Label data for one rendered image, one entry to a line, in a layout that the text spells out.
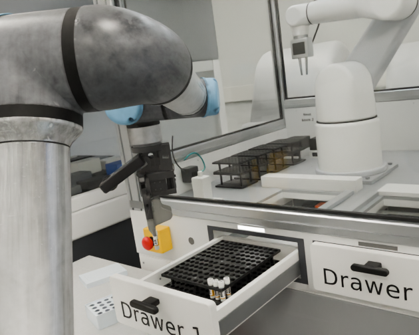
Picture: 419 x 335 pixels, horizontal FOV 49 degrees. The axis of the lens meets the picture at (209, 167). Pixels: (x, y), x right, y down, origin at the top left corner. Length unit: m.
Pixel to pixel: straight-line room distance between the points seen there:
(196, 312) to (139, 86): 0.48
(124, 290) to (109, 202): 0.86
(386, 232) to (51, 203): 0.68
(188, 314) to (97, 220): 0.99
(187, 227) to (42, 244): 0.83
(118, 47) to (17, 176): 0.17
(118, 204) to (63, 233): 1.35
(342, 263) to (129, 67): 0.68
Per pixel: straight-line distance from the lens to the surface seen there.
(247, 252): 1.11
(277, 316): 1.21
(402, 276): 0.98
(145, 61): 0.50
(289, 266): 1.07
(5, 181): 0.51
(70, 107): 0.52
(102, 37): 0.49
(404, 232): 0.96
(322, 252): 1.03
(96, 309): 1.21
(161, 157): 1.02
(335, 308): 1.11
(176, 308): 0.90
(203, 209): 1.22
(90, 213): 1.78
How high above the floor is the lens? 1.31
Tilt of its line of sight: 11 degrees down
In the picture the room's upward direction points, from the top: 8 degrees counter-clockwise
